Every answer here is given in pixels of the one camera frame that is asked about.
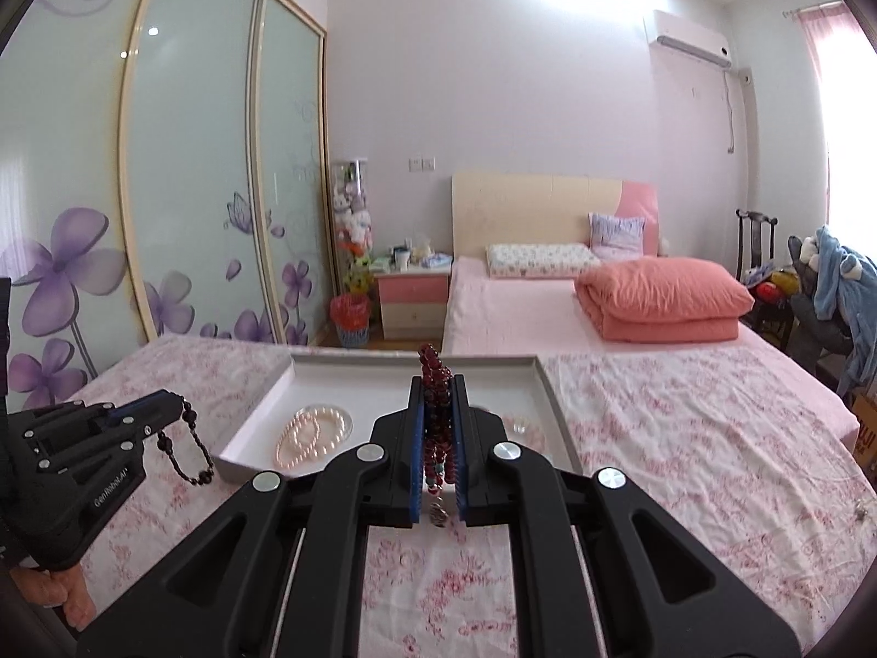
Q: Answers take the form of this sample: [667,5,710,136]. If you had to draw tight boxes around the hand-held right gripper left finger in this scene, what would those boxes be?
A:
[75,376,427,658]

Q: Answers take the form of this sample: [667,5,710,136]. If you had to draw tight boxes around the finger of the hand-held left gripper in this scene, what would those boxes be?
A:
[19,388,185,450]
[27,403,183,490]

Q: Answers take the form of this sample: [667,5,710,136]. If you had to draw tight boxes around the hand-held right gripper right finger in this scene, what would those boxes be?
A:
[452,376,801,658]

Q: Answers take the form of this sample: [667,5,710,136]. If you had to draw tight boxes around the black bead bracelet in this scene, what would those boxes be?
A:
[155,393,219,486]

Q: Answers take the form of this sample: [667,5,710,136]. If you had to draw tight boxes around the grey jewelry tray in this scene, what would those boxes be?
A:
[209,349,584,489]

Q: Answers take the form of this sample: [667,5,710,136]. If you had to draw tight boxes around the pearl bracelet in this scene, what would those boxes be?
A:
[275,407,346,474]

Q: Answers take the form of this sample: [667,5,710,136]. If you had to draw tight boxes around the dark red bead necklace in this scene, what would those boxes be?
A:
[417,342,457,529]

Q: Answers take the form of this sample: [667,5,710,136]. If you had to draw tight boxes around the person's left hand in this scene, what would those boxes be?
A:
[7,562,98,632]

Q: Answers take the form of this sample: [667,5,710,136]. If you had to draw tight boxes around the red trash bin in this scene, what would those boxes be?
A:
[329,292,374,349]

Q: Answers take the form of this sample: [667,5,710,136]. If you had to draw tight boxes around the pink bed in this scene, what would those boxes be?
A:
[441,254,778,358]

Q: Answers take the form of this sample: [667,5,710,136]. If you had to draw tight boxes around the pink and beige nightstand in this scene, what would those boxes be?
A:
[372,265,454,342]

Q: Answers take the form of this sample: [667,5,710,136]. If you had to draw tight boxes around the pink floral bedsheet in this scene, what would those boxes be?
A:
[60,338,865,658]

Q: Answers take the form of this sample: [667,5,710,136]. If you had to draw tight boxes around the floral pillow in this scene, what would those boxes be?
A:
[485,242,603,281]

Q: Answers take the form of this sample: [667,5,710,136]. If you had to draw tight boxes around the folded orange quilt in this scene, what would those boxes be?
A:
[573,256,756,344]

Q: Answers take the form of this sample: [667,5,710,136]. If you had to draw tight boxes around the plush toy display column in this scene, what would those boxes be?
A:
[329,158,375,297]

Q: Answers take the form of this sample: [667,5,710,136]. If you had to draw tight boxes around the beige and pink headboard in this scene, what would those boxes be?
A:
[451,173,663,262]

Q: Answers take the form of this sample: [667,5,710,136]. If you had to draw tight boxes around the purple pillow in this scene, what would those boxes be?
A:
[588,212,647,262]

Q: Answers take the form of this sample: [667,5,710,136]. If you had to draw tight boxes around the flower print sliding wardrobe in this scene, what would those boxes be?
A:
[0,0,338,413]

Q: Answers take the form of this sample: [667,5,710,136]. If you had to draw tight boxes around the colourful toys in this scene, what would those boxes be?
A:
[745,266,804,307]

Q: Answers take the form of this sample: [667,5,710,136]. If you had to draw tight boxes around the grey chair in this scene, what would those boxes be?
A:
[787,235,859,366]

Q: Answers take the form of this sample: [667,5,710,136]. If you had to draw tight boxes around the dark wooden chair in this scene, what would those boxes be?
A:
[734,208,779,273]

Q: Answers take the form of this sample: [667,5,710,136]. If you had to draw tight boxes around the cardboard box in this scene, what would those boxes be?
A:
[850,385,877,489]

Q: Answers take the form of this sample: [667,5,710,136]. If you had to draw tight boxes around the blue plush garment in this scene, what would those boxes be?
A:
[810,225,877,393]

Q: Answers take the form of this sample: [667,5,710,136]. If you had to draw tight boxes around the air conditioner pipe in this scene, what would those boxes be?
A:
[724,67,755,156]

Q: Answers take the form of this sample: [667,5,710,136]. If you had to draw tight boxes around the white air conditioner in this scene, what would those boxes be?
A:
[642,9,734,71]

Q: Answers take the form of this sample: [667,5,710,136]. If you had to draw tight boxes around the pink curtain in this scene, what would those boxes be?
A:
[795,2,877,158]

